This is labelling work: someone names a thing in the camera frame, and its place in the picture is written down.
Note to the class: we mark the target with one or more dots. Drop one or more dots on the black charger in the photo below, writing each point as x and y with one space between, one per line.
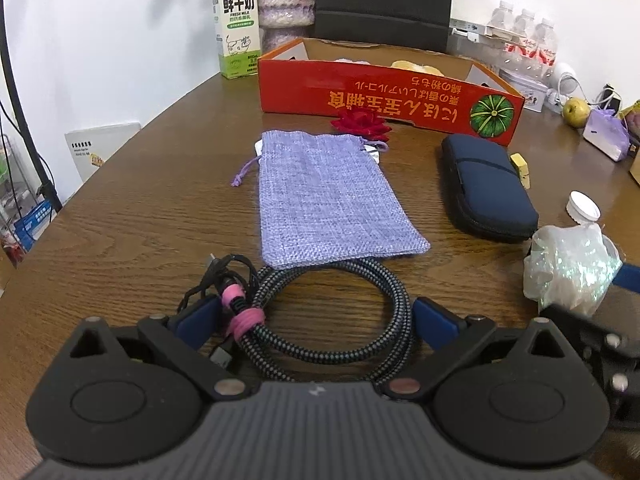
610 95

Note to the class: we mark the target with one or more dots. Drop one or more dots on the red cardboard box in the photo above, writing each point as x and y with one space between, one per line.
320 85

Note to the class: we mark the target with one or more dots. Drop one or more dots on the small white fan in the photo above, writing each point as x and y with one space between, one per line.
565 77

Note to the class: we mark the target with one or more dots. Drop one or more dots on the small yellow box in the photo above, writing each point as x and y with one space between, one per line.
521 167

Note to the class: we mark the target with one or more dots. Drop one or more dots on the iridescent plastic wrap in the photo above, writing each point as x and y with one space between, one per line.
570 265

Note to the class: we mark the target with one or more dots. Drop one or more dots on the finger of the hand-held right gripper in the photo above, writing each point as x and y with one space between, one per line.
595 332
631 276

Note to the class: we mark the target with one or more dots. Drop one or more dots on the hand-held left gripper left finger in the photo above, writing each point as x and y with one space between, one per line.
200 320

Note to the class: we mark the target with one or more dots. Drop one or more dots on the white bottle cap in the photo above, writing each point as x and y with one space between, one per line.
582 207

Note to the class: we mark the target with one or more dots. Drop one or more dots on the small purple organza bag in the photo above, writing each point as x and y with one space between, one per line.
605 135

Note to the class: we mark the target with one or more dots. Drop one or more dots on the yellow-green apple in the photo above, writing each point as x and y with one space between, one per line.
576 111

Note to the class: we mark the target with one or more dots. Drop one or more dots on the white book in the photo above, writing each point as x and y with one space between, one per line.
100 145

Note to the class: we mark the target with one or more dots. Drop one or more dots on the black paper bag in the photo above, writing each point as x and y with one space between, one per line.
385 0

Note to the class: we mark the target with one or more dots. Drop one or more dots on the printed tin box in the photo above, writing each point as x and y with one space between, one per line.
525 90

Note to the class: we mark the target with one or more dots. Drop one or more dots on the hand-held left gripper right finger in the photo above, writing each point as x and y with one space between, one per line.
435 320

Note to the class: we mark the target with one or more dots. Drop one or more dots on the black tripod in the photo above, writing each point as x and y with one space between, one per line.
20 105

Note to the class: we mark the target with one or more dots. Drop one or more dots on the flat white box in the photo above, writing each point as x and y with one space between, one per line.
475 30

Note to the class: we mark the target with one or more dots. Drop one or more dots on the red fabric flower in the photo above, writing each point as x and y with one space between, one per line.
360 125

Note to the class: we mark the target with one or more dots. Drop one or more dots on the yellow snack packet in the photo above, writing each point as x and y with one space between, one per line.
632 115

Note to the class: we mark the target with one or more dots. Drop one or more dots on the navy zip case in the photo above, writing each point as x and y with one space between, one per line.
487 190

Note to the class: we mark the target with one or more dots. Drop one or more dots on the milk carton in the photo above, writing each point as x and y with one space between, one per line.
235 20

